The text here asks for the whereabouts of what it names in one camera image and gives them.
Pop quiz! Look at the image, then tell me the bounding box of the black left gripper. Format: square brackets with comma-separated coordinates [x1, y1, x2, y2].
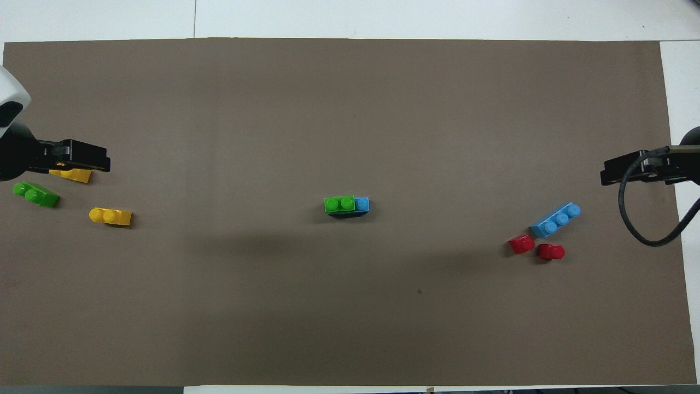
[55, 139, 112, 173]

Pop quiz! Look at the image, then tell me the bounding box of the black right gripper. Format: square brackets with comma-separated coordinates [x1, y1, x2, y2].
[600, 148, 671, 187]

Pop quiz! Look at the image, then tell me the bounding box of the blue three-stud block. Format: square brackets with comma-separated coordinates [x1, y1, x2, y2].
[529, 202, 582, 239]
[326, 197, 370, 218]

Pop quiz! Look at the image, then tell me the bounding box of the green two-stud block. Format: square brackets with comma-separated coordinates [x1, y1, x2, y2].
[324, 196, 356, 214]
[13, 182, 60, 208]

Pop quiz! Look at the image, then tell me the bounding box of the yellow two-stud block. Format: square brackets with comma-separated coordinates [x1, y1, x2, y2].
[89, 207, 133, 227]
[48, 167, 92, 184]

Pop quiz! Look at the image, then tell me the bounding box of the brown table mat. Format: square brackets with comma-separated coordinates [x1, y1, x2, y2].
[0, 37, 698, 387]

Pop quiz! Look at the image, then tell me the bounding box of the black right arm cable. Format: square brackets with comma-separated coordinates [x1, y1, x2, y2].
[619, 145, 700, 247]

